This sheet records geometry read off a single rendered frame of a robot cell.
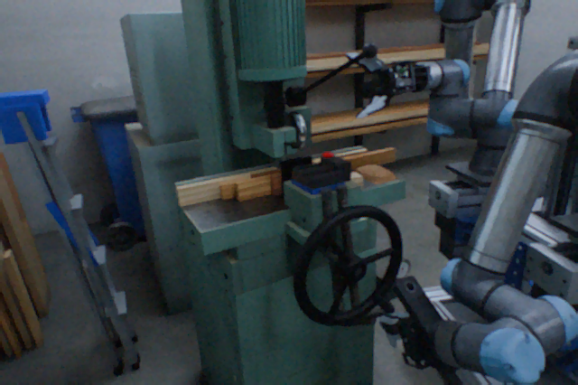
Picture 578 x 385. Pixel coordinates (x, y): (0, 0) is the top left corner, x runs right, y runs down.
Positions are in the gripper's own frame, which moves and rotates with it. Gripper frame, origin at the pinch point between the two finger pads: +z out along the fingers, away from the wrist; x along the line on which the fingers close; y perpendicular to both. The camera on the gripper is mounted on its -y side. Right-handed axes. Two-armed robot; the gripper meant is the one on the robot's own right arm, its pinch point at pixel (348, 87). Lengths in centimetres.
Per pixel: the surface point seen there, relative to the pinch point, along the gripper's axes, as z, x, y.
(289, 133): 10.9, 7.7, -13.8
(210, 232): 37.7, 27.5, -7.9
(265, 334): 26, 59, -18
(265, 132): 15.7, 6.3, -17.6
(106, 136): 45, -19, -188
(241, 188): 25.2, 19.6, -18.1
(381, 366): -33, 105, -55
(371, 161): -19.9, 19.7, -21.9
